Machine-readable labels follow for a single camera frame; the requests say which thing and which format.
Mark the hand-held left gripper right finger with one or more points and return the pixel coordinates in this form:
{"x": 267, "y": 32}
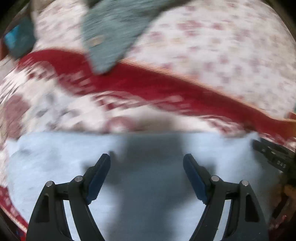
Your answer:
{"x": 195, "y": 178}

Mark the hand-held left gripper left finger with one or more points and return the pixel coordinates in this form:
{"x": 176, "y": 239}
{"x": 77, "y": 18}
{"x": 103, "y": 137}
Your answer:
{"x": 98, "y": 178}

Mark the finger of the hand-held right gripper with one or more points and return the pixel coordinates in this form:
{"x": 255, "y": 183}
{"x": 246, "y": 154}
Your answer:
{"x": 262, "y": 148}

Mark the light blue fleece pants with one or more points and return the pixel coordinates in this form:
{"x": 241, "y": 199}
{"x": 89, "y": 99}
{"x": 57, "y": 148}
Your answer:
{"x": 57, "y": 162}

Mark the red and cream patterned blanket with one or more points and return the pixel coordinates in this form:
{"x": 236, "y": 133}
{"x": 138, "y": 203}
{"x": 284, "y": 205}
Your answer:
{"x": 138, "y": 83}

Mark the pink floral quilt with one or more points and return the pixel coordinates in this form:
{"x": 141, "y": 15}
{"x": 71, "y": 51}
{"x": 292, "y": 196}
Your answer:
{"x": 208, "y": 46}

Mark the green fleece jacket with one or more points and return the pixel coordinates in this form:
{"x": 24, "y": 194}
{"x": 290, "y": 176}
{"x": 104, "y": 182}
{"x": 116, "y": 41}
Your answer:
{"x": 111, "y": 34}

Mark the blue plastic packet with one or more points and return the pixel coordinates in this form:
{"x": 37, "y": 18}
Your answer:
{"x": 16, "y": 39}

